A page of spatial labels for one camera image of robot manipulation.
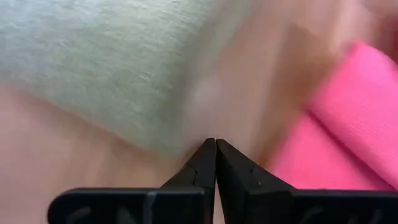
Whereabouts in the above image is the pink microfiber towel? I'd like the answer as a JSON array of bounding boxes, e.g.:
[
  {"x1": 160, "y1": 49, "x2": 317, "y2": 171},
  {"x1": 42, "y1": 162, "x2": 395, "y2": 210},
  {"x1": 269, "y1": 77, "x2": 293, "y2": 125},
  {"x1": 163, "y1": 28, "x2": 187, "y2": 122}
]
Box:
[{"x1": 264, "y1": 42, "x2": 398, "y2": 191}]

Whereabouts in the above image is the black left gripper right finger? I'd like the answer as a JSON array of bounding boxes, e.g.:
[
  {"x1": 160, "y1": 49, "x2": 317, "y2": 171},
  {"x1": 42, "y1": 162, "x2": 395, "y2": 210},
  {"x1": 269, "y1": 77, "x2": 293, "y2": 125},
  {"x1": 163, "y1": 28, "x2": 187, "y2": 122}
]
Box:
[{"x1": 216, "y1": 139, "x2": 398, "y2": 224}]

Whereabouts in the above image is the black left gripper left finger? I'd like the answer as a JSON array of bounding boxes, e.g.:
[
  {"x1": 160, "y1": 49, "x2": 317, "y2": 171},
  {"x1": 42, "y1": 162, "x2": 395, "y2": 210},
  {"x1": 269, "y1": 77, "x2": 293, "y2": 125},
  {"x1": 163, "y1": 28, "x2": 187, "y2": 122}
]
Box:
[{"x1": 47, "y1": 138, "x2": 217, "y2": 224}]

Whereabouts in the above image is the light green microfiber towel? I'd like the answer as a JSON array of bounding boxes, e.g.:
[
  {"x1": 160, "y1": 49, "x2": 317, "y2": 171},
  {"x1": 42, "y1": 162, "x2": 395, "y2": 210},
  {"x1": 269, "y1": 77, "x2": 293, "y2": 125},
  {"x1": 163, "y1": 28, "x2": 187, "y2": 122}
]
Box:
[{"x1": 0, "y1": 0, "x2": 249, "y2": 156}]

